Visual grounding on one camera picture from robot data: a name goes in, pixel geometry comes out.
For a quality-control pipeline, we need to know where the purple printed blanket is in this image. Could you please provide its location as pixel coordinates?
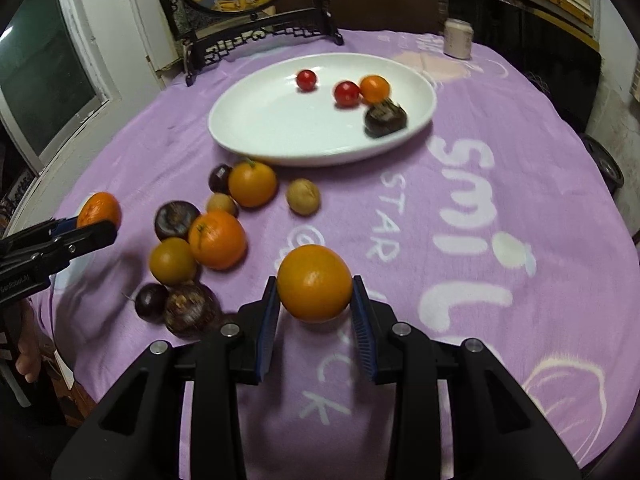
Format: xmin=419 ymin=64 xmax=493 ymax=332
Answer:
xmin=27 ymin=27 xmax=640 ymax=473

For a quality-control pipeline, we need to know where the white oval plate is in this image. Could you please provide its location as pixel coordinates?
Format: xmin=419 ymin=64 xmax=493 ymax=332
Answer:
xmin=207 ymin=52 xmax=438 ymax=168

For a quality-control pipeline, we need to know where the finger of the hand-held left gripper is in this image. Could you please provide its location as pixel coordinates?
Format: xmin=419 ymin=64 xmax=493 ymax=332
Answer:
xmin=0 ymin=216 xmax=82 ymax=257
xmin=0 ymin=220 xmax=119 ymax=287

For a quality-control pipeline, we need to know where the white framed window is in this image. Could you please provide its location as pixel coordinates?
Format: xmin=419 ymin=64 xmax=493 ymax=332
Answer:
xmin=0 ymin=0 xmax=123 ymax=173

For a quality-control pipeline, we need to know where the person's left hand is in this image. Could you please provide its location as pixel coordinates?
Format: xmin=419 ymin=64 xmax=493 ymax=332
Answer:
xmin=14 ymin=304 xmax=45 ymax=386

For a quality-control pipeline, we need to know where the tan longan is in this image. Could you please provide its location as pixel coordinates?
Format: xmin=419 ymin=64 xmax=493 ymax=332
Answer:
xmin=206 ymin=193 xmax=239 ymax=218
xmin=285 ymin=178 xmax=321 ymax=218

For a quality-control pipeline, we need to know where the dark purple plum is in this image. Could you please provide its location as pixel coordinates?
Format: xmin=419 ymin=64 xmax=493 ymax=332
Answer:
xmin=208 ymin=163 xmax=234 ymax=195
xmin=134 ymin=283 xmax=170 ymax=323

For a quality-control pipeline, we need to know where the large orange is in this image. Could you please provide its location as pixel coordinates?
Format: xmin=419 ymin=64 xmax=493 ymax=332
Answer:
xmin=188 ymin=210 xmax=248 ymax=270
xmin=228 ymin=160 xmax=278 ymax=209
xmin=276 ymin=244 xmax=354 ymax=324

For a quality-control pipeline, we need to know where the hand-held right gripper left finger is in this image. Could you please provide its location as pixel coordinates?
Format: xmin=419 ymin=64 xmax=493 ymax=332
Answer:
xmin=52 ymin=276 xmax=281 ymax=480

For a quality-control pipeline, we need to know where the white jar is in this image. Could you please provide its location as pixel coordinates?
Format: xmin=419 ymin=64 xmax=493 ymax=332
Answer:
xmin=443 ymin=17 xmax=475 ymax=60

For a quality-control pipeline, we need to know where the black wheel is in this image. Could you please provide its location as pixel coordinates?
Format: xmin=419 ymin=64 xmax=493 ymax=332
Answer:
xmin=582 ymin=133 xmax=627 ymax=193

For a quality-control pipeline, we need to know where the small orange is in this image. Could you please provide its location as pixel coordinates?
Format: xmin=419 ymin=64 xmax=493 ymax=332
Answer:
xmin=148 ymin=236 xmax=199 ymax=285
xmin=76 ymin=191 xmax=122 ymax=230
xmin=359 ymin=75 xmax=391 ymax=104

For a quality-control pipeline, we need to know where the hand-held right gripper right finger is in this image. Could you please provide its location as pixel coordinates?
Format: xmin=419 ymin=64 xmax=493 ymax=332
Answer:
xmin=351 ymin=275 xmax=584 ymax=480

